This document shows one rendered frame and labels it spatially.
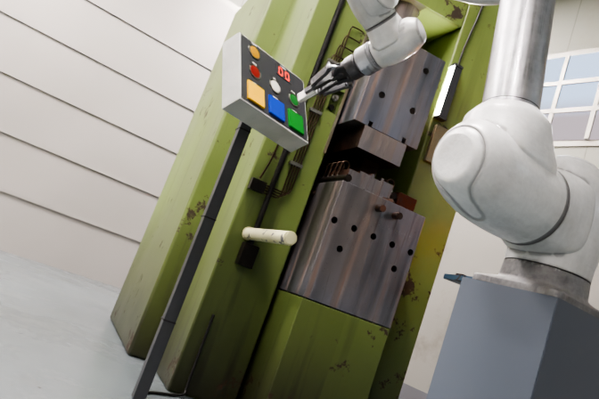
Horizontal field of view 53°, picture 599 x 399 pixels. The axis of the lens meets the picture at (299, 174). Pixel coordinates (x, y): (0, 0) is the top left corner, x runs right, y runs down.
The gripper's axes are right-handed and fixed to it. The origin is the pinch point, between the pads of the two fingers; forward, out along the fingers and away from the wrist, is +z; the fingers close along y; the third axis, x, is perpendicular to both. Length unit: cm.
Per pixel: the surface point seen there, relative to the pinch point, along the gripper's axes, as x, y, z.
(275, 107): 0.5, -1.1, 12.1
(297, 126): -1.2, 9.8, 12.2
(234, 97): -3.3, -17.2, 15.1
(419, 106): 26, 63, -10
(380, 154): 6, 54, 6
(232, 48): 17.7, -17.3, 16.1
